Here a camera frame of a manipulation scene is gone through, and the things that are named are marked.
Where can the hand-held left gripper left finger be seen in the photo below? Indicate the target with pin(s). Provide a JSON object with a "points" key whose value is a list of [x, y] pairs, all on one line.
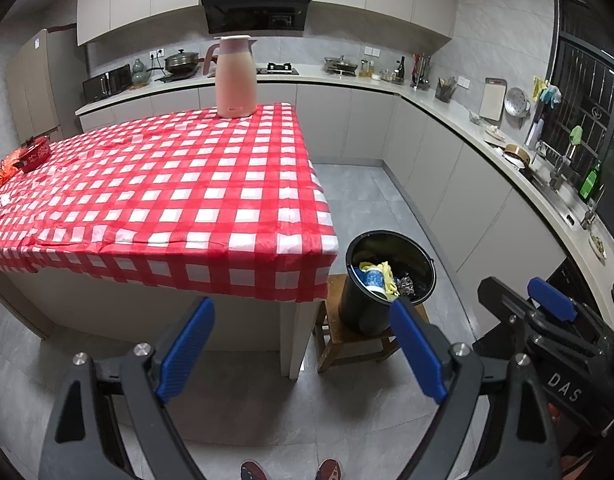
{"points": [[184, 355]]}

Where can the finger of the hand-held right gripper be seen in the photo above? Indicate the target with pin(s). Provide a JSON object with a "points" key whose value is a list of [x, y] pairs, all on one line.
{"points": [[502, 300], [552, 297]]}

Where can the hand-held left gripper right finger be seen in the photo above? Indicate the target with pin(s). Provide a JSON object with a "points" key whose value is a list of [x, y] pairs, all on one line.
{"points": [[419, 352]]}

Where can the steel wool scourer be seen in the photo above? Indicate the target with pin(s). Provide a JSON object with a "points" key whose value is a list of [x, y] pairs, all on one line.
{"points": [[406, 287]]}

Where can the black bucket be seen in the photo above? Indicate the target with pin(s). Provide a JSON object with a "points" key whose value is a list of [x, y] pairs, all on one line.
{"points": [[362, 310]]}

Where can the small blue patterned paper cup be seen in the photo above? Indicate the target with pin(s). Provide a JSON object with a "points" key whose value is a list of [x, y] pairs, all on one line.
{"points": [[373, 280]]}

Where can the yellow cloth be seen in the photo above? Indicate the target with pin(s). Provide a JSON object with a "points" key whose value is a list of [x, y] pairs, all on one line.
{"points": [[387, 272]]}

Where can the beige kitchen island table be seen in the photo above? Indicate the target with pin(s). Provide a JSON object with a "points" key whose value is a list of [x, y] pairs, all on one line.
{"points": [[137, 320]]}

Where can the small dish with food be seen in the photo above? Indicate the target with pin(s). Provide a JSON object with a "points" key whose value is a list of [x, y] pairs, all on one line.
{"points": [[598, 246]]}

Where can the wooden stool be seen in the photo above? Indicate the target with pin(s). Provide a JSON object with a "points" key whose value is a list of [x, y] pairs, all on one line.
{"points": [[347, 347]]}

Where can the green glass bottle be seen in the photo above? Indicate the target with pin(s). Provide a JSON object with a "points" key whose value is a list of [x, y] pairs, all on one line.
{"points": [[589, 185]]}

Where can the steel kitchen faucet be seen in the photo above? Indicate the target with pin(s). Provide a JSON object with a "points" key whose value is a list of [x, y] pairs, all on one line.
{"points": [[559, 170]]}

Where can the person's left shoe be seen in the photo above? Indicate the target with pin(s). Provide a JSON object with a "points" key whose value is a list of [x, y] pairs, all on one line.
{"points": [[253, 471]]}

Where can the person's shoe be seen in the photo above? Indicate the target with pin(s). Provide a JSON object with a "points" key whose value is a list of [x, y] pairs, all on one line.
{"points": [[330, 470], [253, 471]]}

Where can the person's right shoe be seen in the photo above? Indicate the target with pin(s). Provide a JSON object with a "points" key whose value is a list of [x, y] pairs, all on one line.
{"points": [[330, 470]]}

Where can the red white checkered tablecloth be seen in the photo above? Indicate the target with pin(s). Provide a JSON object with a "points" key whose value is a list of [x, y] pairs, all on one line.
{"points": [[162, 195]]}

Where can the beige lower cabinets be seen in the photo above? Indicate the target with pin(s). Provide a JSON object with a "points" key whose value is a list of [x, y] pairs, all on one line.
{"points": [[427, 145]]}

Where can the beige cabinets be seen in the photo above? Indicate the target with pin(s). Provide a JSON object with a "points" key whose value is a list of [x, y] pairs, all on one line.
{"points": [[137, 5], [427, 145]]}

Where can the round steel steamer plate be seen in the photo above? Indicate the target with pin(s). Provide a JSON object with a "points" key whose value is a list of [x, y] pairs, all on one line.
{"points": [[517, 102]]}

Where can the white cutting board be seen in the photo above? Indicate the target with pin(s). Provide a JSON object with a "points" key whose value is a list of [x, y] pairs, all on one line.
{"points": [[492, 100]]}

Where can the yellow and blue rubber gloves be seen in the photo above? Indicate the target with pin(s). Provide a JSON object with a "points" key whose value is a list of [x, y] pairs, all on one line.
{"points": [[547, 92]]}

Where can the grey kitchen countertop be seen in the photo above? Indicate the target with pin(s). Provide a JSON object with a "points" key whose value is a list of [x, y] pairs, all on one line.
{"points": [[437, 105]]}

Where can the black window grille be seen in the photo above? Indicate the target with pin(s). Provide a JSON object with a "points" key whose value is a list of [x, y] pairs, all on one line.
{"points": [[592, 90]]}

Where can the black chopstick holder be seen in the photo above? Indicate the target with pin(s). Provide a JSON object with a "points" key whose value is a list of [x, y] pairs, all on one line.
{"points": [[444, 92]]}

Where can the kitchen utensil holder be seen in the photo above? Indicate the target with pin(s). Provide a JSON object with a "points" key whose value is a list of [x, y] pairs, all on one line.
{"points": [[422, 77]]}

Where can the dark wine bottle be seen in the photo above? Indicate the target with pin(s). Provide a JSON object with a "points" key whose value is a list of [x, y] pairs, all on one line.
{"points": [[401, 72]]}

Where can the red box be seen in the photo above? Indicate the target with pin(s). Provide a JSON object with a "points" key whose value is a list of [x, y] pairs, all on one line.
{"points": [[37, 152]]}

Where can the orange mesh bag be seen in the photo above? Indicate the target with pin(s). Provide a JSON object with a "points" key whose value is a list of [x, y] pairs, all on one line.
{"points": [[4, 167]]}

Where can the yellow oil bottles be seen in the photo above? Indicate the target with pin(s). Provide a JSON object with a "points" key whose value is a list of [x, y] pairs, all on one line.
{"points": [[368, 70]]}

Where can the black induction cooker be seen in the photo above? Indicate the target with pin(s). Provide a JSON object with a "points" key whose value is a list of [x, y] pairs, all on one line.
{"points": [[179, 77]]}

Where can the pink thermos jug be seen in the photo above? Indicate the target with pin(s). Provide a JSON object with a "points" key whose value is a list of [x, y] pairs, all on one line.
{"points": [[235, 80]]}

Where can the black microwave oven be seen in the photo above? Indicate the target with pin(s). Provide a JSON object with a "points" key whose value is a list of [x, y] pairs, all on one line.
{"points": [[106, 85]]}

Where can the green ceramic vase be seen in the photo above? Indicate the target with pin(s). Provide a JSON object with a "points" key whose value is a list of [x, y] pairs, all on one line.
{"points": [[140, 75]]}

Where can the steel pan with glass lid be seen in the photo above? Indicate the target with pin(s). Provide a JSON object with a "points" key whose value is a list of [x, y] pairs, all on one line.
{"points": [[342, 66]]}

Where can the black wok with lid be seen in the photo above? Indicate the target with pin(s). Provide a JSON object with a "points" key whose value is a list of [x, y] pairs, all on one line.
{"points": [[183, 62]]}

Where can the black gas stove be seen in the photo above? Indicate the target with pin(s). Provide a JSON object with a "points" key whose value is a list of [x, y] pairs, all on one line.
{"points": [[279, 69]]}

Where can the beige refrigerator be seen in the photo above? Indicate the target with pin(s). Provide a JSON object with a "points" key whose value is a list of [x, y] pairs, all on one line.
{"points": [[32, 90]]}

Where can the black range hood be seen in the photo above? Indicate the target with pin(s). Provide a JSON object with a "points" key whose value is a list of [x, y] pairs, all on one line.
{"points": [[257, 10]]}

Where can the beige upper cabinets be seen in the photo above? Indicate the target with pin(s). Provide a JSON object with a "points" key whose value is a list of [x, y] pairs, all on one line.
{"points": [[137, 5]]}

